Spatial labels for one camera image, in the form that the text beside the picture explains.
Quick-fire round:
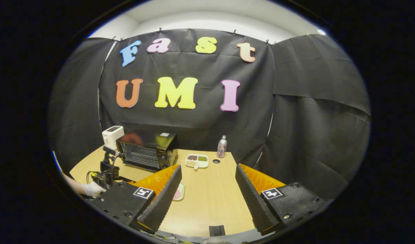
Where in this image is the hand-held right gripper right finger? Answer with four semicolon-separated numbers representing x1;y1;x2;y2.
235;163;327;237

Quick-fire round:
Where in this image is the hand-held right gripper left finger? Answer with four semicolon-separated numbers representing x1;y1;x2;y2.
86;164;183;235

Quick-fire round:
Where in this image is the cream rectangular plate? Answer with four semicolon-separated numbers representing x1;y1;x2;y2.
172;181;185;201

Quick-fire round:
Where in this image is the black electric oven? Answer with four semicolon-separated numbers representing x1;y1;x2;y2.
116;131;178;173

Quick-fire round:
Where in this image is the white toaster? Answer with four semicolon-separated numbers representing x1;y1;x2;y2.
102;126;125;150

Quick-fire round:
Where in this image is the small black block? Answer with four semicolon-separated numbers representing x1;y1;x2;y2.
209;225;226;237

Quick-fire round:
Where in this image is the white divided dish with grains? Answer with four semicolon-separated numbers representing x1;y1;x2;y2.
185;154;209;170

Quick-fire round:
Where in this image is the silver drink bottle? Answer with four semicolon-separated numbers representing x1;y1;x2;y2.
217;135;228;159

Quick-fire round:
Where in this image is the black backdrop cloth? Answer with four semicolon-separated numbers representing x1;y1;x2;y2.
48;29;371;200

